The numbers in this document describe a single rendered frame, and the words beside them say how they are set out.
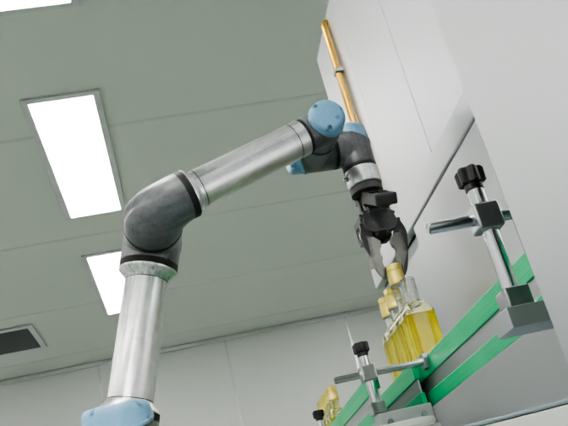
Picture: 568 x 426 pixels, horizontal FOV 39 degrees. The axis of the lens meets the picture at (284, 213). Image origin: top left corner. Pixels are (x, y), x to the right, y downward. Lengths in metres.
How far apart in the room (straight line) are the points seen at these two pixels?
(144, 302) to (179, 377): 5.96
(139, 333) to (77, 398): 6.03
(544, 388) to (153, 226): 0.79
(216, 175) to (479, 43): 0.98
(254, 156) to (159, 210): 0.21
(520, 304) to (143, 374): 0.90
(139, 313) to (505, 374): 0.74
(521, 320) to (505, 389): 0.34
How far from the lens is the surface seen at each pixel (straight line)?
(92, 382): 7.55
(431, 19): 1.66
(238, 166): 1.52
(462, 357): 1.26
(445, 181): 1.61
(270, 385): 7.48
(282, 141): 1.55
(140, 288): 1.55
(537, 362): 0.98
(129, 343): 1.52
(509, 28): 0.54
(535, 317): 0.75
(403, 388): 1.52
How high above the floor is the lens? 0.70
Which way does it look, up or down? 23 degrees up
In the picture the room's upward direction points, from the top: 14 degrees counter-clockwise
